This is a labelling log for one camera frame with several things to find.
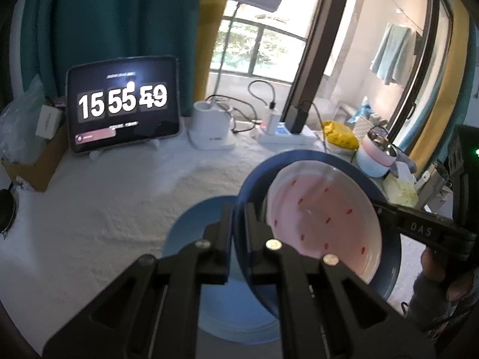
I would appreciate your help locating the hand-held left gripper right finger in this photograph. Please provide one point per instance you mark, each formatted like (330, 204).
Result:
(250, 228)

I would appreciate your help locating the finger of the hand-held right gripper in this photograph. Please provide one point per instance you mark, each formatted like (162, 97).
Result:
(419, 228)

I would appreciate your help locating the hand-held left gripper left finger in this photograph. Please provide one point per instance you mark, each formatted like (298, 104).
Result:
(226, 232)

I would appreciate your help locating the light blue plate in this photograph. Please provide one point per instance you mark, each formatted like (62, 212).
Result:
(187, 228)

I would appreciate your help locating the dark blue bowl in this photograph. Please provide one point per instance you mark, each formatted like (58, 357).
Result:
(391, 269)

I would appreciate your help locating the pink strawberry print bowl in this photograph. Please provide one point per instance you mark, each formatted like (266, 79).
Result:
(322, 209)

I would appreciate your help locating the person's right hand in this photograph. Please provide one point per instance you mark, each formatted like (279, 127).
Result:
(460, 286)

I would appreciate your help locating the yellow tissue pack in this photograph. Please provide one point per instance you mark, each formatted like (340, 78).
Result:
(400, 190)

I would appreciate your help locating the grey cloth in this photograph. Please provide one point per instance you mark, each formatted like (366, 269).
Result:
(406, 164)

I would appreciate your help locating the pink steel bowl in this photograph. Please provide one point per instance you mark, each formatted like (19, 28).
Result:
(378, 149)

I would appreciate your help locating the white power strip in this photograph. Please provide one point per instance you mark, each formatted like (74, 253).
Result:
(292, 138)

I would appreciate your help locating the white desk lamp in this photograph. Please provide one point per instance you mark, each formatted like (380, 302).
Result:
(211, 127)

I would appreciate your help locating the white charger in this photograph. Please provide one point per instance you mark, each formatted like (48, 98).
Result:
(270, 119)

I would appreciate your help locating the white tray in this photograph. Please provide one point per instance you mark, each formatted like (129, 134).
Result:
(338, 151)

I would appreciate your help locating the white basket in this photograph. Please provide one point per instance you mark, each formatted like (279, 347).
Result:
(365, 127)

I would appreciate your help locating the white tablecloth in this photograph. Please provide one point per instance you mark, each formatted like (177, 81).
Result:
(112, 202)

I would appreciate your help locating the black charger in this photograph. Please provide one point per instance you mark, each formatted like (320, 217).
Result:
(297, 119)

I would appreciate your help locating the yellow wipes packet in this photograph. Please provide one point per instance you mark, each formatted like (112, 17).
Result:
(340, 136)

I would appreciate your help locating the blue bag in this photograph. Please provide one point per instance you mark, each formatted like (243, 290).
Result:
(361, 110)

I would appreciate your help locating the light blue hanging towel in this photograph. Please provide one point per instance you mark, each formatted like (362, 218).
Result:
(393, 52)

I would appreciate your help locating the black tablet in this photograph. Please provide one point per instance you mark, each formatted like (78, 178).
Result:
(123, 101)

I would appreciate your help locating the yellow curtain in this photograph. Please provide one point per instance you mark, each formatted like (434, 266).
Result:
(205, 45)

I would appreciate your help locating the balcony railing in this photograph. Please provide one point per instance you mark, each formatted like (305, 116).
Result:
(262, 30)

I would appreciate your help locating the cardboard box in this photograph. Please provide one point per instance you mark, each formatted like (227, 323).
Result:
(37, 168)

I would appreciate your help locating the small white box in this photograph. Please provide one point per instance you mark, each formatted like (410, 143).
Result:
(48, 121)

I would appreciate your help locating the black round object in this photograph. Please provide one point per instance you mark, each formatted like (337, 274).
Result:
(5, 213)

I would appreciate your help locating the clear plastic bag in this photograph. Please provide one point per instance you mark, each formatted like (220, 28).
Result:
(18, 131)

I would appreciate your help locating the teal curtain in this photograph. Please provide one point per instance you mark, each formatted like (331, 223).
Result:
(112, 15)

